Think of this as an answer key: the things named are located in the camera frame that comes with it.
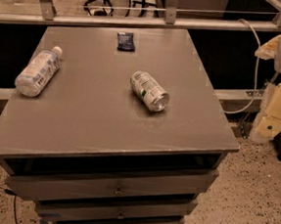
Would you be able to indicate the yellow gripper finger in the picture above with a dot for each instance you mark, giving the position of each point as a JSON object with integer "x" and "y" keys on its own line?
{"x": 267, "y": 50}
{"x": 269, "y": 126}

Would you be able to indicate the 7up soda can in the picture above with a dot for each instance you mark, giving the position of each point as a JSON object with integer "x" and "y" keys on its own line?
{"x": 153, "y": 96}

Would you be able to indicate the top grey drawer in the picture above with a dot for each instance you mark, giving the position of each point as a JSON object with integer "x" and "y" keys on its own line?
{"x": 48, "y": 188}

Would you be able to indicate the dark blue snack packet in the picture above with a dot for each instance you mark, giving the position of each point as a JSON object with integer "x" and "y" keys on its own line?
{"x": 125, "y": 41}

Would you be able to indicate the middle grey drawer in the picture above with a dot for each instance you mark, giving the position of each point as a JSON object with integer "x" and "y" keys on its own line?
{"x": 116, "y": 210}

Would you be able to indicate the grey drawer cabinet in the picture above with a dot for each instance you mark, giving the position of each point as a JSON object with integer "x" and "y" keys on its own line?
{"x": 89, "y": 122}

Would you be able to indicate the clear plastic water bottle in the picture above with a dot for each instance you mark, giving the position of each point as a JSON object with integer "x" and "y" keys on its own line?
{"x": 32, "y": 80}

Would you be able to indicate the metal railing frame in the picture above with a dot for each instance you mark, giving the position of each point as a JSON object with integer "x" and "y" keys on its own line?
{"x": 261, "y": 14}

